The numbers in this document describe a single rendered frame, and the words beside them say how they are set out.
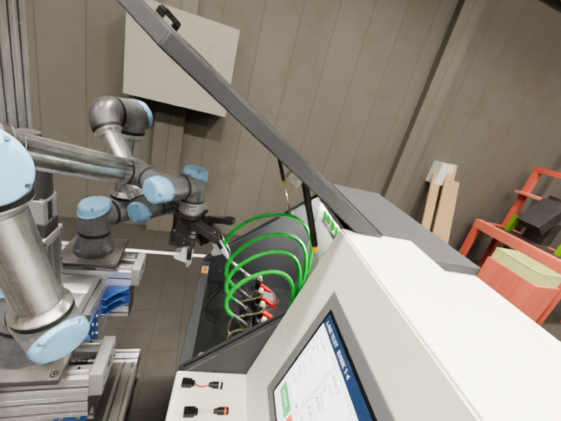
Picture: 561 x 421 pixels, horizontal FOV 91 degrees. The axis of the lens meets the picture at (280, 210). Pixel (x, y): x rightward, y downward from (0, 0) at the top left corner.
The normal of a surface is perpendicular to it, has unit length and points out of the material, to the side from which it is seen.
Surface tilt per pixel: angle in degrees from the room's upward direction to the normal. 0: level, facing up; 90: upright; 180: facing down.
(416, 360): 76
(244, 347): 90
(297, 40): 90
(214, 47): 90
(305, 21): 90
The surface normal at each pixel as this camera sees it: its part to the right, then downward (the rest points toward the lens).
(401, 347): -0.88, -0.39
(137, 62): 0.24, 0.40
